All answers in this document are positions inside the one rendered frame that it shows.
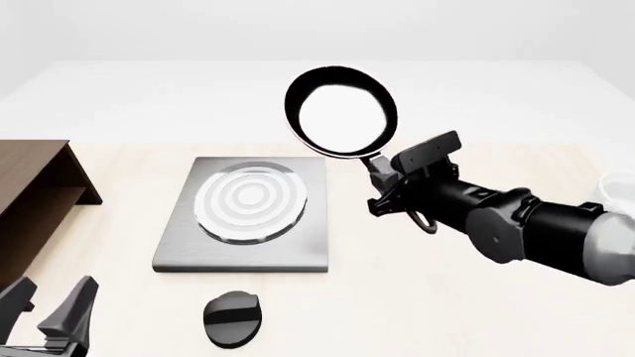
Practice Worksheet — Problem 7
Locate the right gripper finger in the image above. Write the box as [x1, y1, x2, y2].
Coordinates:
[372, 169, 401, 193]
[367, 184, 414, 218]

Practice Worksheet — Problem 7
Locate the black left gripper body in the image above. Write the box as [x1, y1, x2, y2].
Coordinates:
[0, 335, 91, 357]

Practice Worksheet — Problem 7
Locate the translucent white bowl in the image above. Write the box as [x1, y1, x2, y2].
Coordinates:
[596, 171, 635, 217]

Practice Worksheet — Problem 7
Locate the black frying pan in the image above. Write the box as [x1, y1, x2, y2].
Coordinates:
[284, 65, 439, 235]

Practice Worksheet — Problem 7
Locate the round black stove knob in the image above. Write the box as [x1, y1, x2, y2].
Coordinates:
[202, 290, 263, 350]

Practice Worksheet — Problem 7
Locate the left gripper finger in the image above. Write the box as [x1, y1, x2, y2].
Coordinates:
[37, 275, 100, 345]
[0, 276, 39, 336]

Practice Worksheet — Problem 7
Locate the small flat plate on stalk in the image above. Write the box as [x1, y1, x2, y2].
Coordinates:
[395, 130, 462, 176]

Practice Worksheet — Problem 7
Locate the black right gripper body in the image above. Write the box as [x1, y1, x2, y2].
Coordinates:
[394, 155, 461, 219]

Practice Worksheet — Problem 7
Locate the flat grey stove plate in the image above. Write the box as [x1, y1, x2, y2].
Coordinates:
[152, 156, 330, 274]

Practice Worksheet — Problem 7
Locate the dark brown wooden cabinet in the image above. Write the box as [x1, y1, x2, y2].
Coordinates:
[0, 139, 104, 277]

